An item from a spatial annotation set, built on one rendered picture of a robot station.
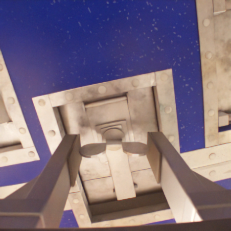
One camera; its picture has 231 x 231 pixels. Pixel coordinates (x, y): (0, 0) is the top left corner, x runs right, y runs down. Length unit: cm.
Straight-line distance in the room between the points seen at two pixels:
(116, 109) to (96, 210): 13
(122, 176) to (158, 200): 6
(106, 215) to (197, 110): 16
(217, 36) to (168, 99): 8
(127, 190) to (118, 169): 3
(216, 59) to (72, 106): 15
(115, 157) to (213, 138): 10
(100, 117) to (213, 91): 11
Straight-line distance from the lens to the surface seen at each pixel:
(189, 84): 17
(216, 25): 20
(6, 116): 20
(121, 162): 19
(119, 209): 23
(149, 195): 22
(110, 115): 17
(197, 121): 18
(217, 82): 20
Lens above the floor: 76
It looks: 1 degrees up
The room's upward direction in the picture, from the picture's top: 102 degrees counter-clockwise
